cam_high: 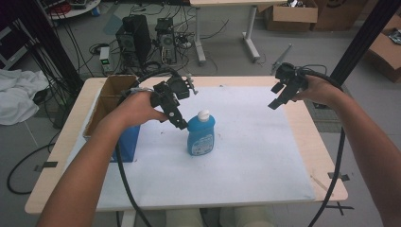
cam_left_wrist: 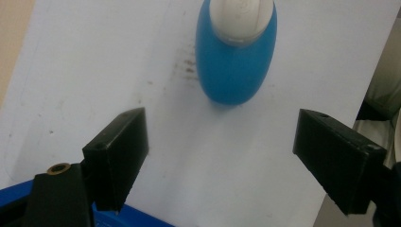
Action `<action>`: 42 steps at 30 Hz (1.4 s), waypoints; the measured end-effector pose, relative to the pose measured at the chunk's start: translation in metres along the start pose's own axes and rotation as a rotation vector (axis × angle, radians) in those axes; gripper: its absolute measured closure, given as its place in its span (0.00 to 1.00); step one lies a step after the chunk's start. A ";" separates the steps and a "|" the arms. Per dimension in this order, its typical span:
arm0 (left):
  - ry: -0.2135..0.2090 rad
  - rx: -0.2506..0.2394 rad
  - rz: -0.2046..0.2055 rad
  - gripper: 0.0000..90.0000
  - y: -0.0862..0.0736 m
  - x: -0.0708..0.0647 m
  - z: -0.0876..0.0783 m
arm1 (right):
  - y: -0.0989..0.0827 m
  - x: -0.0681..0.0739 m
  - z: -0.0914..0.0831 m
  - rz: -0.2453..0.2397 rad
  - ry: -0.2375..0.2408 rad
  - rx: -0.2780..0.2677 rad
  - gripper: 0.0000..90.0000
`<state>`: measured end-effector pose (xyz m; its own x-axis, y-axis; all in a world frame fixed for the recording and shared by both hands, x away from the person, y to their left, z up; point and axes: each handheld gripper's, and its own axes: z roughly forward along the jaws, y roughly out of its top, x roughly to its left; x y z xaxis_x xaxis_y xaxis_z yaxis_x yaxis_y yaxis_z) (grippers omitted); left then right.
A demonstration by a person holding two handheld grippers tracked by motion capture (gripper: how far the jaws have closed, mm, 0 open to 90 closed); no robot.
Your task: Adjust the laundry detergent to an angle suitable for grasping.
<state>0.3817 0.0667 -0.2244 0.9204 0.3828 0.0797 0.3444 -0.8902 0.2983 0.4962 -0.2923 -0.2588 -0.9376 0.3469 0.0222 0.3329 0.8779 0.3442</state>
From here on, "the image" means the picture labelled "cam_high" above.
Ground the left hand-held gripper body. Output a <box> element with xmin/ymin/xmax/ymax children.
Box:
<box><xmin>149</xmin><ymin>74</ymin><xmax>199</xmax><ymax>123</ymax></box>

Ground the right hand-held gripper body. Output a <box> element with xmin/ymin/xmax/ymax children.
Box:
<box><xmin>274</xmin><ymin>61</ymin><xmax>309</xmax><ymax>96</ymax></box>

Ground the blue bottle with white cap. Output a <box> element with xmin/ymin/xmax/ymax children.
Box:
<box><xmin>186</xmin><ymin>109</ymin><xmax>217</xmax><ymax>157</ymax></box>

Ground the person's left hand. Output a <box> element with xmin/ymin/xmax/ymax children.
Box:
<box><xmin>115</xmin><ymin>90</ymin><xmax>169</xmax><ymax>128</ymax></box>

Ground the person's right hand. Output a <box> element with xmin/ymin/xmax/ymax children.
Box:
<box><xmin>292</xmin><ymin>75</ymin><xmax>345</xmax><ymax>109</ymax></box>

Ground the grey metal bar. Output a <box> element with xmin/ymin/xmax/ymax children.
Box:
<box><xmin>270</xmin><ymin>43</ymin><xmax>294</xmax><ymax>76</ymax></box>

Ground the small black computer tower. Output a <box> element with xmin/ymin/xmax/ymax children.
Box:
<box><xmin>154</xmin><ymin>17</ymin><xmax>178</xmax><ymax>64</ymax></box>

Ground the white-legged desk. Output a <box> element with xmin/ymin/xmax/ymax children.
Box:
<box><xmin>189</xmin><ymin>0</ymin><xmax>288</xmax><ymax>66</ymax></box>

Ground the cardboard box with blue side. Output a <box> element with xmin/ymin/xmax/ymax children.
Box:
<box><xmin>82</xmin><ymin>74</ymin><xmax>142</xmax><ymax>164</ymax></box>

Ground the open cardboard box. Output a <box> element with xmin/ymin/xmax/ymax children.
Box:
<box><xmin>264</xmin><ymin>0</ymin><xmax>320</xmax><ymax>33</ymax></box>
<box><xmin>363</xmin><ymin>13</ymin><xmax>401</xmax><ymax>84</ymax></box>

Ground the large black computer tower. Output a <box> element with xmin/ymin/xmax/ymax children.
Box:
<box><xmin>114</xmin><ymin>14</ymin><xmax>153</xmax><ymax>66</ymax></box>

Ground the white table mat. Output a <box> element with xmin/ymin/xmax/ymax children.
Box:
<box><xmin>64</xmin><ymin>85</ymin><xmax>317</xmax><ymax>213</ymax></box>

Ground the white power supply box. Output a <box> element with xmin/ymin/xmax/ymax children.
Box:
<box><xmin>98</xmin><ymin>46</ymin><xmax>113</xmax><ymax>73</ymax></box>

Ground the closed cardboard box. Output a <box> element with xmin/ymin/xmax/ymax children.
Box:
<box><xmin>311</xmin><ymin>0</ymin><xmax>369</xmax><ymax>32</ymax></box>

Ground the black tape strip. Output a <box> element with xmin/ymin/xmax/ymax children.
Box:
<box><xmin>326</xmin><ymin>171</ymin><xmax>351</xmax><ymax>183</ymax></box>
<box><xmin>33</xmin><ymin>161</ymin><xmax>60</xmax><ymax>173</ymax></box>

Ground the round white table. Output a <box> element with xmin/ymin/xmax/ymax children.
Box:
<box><xmin>40</xmin><ymin>0</ymin><xmax>102</xmax><ymax>21</ymax></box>

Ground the white cloth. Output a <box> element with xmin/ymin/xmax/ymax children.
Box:
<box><xmin>0</xmin><ymin>68</ymin><xmax>50</xmax><ymax>127</ymax></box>

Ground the black frame post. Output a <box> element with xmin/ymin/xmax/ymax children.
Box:
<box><xmin>329</xmin><ymin>0</ymin><xmax>401</xmax><ymax>87</ymax></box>
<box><xmin>6</xmin><ymin>0</ymin><xmax>85</xmax><ymax>96</ymax></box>

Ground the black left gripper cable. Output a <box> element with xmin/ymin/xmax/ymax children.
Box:
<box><xmin>113</xmin><ymin>67</ymin><xmax>182</xmax><ymax>227</ymax></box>

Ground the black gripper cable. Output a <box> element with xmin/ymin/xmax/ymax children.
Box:
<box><xmin>113</xmin><ymin>67</ymin><xmax>182</xmax><ymax>227</ymax></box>
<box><xmin>302</xmin><ymin>63</ymin><xmax>347</xmax><ymax>227</ymax></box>

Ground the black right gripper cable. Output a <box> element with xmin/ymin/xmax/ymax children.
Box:
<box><xmin>302</xmin><ymin>63</ymin><xmax>347</xmax><ymax>227</ymax></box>

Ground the black floor cable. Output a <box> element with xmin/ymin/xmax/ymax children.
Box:
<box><xmin>6</xmin><ymin>131</ymin><xmax>61</xmax><ymax>196</ymax></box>

